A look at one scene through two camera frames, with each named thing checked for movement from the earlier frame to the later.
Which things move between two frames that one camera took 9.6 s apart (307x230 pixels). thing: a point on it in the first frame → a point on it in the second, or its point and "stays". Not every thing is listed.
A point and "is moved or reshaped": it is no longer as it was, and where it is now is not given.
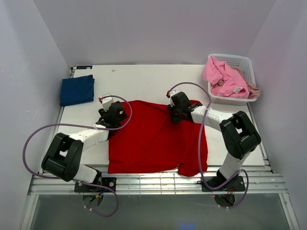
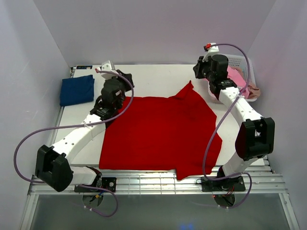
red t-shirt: (149, 140) is moved or reshaped
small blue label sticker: (84, 67) stays
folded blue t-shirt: (76, 90) stays
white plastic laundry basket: (246, 64) stays
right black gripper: (174, 115) → (198, 68)
